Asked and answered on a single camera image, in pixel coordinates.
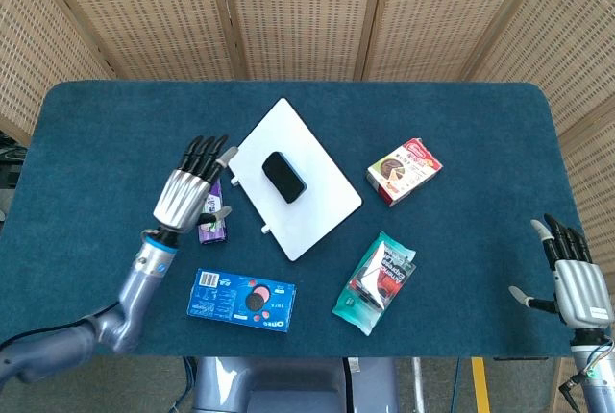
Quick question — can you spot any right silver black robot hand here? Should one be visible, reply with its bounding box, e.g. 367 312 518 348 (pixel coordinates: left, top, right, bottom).
508 213 615 330

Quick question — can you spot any white plastic board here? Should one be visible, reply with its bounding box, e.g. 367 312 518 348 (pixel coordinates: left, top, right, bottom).
226 97 363 263

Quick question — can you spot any purple snack box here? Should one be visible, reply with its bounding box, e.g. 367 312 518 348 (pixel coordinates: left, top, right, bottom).
196 177 231 246

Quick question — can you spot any grey robot torso base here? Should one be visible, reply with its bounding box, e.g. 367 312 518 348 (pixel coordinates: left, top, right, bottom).
191 356 400 413

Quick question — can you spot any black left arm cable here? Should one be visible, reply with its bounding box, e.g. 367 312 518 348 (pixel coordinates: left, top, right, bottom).
0 304 119 352

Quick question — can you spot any blue Oreo cookie box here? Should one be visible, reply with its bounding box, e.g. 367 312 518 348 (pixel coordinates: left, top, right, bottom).
186 267 297 334

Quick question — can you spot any woven rattan folding screen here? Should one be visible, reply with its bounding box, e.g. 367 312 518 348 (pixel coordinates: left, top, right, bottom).
0 0 615 413

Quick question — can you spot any clear teal coffee capsule bag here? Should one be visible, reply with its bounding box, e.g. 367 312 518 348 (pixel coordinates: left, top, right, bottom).
331 231 417 337

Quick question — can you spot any teal felt table cover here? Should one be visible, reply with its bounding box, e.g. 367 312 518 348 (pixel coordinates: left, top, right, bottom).
0 80 612 361

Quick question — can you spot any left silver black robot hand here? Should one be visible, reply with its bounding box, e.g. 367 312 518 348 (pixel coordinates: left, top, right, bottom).
152 134 239 236

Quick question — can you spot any red white cake mix box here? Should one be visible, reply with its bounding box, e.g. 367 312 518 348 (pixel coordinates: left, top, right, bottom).
366 137 444 207

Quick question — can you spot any right arm wrist cable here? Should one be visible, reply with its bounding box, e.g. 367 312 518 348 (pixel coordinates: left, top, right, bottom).
556 340 614 413

